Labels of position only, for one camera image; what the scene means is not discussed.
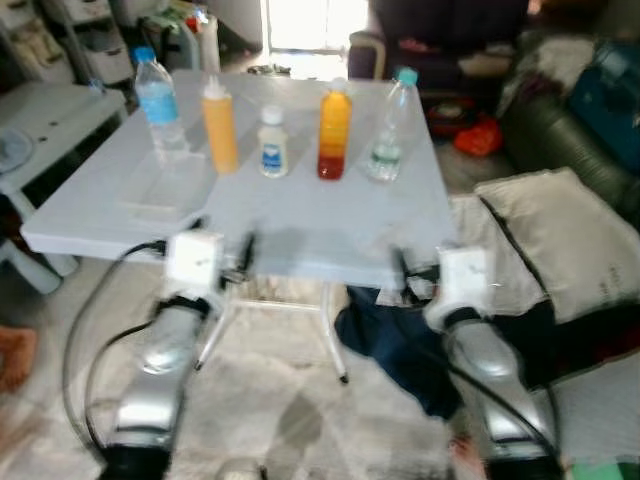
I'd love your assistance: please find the teal-capped clear water bottle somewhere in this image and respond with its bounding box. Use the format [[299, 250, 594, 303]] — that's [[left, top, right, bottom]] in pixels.
[[364, 66, 420, 184]]

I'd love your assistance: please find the orange and red juice bottle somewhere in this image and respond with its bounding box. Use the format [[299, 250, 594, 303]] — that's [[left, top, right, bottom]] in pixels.
[[317, 77, 354, 182]]

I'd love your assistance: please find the orange squeeze bottle white cap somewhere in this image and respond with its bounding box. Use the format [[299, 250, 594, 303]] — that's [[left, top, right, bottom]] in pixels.
[[200, 75, 242, 176]]

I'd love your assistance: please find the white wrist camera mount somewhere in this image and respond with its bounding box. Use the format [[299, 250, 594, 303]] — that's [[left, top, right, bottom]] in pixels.
[[164, 229, 227, 297], [436, 245, 497, 307]]

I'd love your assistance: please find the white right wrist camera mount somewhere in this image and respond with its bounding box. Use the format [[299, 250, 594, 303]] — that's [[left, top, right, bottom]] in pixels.
[[436, 245, 497, 307]]

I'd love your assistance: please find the white folding table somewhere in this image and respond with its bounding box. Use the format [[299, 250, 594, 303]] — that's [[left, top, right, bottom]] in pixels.
[[20, 70, 461, 386]]

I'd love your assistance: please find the blue-capped water bottle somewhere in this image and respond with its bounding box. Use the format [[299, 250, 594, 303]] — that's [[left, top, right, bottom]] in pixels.
[[133, 46, 192, 163]]

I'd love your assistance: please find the white plastic bench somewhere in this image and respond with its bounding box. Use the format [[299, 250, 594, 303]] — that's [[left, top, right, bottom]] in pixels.
[[0, 80, 128, 294]]

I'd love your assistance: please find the small white bottle blue label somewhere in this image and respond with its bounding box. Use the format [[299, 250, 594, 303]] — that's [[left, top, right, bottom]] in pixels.
[[257, 104, 291, 179]]

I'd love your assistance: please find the dark green sofa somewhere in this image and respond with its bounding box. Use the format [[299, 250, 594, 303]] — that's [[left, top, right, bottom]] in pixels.
[[498, 40, 640, 216]]

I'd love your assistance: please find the blue bag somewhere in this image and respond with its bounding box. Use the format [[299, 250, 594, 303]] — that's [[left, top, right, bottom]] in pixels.
[[564, 40, 640, 173]]

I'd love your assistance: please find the clear plastic tray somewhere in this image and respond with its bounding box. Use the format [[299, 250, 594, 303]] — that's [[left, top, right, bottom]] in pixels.
[[118, 150, 217, 222]]

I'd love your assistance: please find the beige pillow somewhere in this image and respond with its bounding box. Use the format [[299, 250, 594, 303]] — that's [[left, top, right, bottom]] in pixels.
[[474, 167, 640, 323]]

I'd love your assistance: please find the red-orange bag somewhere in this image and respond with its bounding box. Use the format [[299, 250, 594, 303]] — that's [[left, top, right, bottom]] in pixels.
[[452, 115, 505, 158]]

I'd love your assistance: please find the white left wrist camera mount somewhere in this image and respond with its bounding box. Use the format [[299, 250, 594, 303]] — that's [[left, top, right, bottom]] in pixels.
[[164, 229, 227, 297]]

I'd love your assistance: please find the dark armchair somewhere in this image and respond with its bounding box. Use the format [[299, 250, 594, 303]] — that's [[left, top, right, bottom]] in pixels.
[[348, 0, 533, 98]]

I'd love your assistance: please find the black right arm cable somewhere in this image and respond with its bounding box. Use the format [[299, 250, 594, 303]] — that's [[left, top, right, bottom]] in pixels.
[[405, 330, 558, 463]]

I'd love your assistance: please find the white storage rack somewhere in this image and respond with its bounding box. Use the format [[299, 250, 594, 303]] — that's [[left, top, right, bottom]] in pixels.
[[38, 0, 138, 88]]

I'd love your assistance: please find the dark blue cloth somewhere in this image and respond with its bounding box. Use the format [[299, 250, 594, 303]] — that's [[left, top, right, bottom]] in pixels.
[[334, 285, 463, 419]]

